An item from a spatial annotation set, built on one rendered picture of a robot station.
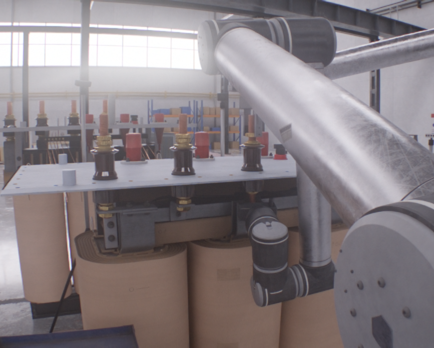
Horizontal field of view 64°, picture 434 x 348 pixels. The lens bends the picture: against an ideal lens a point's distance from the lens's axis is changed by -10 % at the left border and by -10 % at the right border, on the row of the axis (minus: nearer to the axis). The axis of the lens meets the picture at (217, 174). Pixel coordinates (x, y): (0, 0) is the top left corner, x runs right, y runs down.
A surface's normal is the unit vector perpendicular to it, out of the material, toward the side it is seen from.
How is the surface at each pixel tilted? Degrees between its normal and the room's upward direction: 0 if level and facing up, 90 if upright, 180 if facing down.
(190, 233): 90
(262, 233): 18
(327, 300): 90
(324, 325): 90
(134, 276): 90
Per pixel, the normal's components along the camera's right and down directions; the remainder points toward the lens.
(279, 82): -0.66, -0.53
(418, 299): -0.96, 0.07
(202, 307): -0.65, 0.10
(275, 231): -0.07, -0.94
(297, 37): 0.22, 0.13
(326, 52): 0.24, 0.63
